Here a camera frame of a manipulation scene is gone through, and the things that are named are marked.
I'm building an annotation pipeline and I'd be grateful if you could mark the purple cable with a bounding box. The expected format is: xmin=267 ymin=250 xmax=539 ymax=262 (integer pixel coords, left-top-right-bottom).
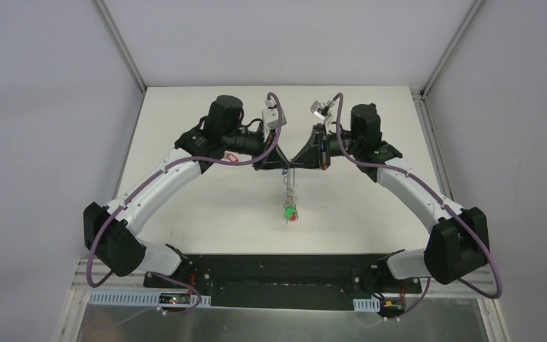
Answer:
xmin=330 ymin=92 xmax=504 ymax=322
xmin=86 ymin=92 xmax=286 ymax=316

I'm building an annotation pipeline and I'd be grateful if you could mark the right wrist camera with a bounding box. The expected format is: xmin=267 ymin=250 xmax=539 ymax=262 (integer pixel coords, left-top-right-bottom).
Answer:
xmin=310 ymin=100 xmax=335 ymax=120

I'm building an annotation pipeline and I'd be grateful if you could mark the white cable duct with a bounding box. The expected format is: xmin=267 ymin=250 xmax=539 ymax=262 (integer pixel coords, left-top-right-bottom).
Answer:
xmin=353 ymin=296 xmax=380 ymax=313
xmin=88 ymin=290 xmax=212 ymax=309

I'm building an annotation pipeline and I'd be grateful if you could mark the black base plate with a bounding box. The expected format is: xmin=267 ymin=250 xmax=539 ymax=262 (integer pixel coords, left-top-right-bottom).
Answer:
xmin=143 ymin=254 xmax=423 ymax=311

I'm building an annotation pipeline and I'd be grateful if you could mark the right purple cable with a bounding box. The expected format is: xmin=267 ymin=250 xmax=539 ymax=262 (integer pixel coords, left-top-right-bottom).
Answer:
xmin=330 ymin=92 xmax=504 ymax=322

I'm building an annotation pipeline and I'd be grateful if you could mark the green key tag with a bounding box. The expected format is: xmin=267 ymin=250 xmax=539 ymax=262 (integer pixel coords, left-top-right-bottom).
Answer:
xmin=283 ymin=205 xmax=297 ymax=222

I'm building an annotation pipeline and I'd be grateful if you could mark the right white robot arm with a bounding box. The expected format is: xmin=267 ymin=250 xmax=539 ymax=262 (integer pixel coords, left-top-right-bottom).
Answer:
xmin=291 ymin=97 xmax=496 ymax=292

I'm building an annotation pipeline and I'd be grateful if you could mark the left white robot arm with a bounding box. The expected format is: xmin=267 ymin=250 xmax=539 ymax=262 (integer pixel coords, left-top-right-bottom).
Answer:
xmin=83 ymin=93 xmax=286 ymax=288

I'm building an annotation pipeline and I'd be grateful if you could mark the right white cable duct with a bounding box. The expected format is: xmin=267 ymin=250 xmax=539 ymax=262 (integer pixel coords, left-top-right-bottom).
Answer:
xmin=353 ymin=296 xmax=380 ymax=313

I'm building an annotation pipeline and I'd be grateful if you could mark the left white cable duct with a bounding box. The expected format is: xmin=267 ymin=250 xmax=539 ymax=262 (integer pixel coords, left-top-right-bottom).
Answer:
xmin=88 ymin=290 xmax=212 ymax=309

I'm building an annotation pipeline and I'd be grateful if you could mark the silver key with red tag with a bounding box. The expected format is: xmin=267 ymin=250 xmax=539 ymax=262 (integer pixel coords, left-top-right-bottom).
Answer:
xmin=224 ymin=152 xmax=239 ymax=163

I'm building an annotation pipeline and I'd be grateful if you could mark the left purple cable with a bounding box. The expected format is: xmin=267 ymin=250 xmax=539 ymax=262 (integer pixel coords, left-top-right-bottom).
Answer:
xmin=86 ymin=92 xmax=286 ymax=316

